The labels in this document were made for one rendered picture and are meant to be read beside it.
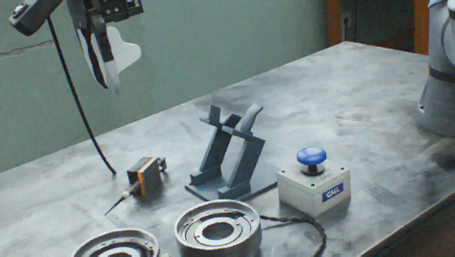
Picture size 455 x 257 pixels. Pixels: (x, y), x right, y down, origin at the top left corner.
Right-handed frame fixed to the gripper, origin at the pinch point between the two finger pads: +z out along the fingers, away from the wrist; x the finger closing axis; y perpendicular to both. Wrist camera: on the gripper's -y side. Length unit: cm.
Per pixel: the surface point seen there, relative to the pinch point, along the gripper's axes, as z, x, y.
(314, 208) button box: 17.9, -24.9, 14.6
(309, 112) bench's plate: 19.0, 2.9, 36.6
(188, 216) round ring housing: 15.0, -17.7, 0.4
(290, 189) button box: 16.5, -20.7, 14.3
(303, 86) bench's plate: 19, 15, 45
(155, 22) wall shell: 23, 146, 70
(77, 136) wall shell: 57, 144, 24
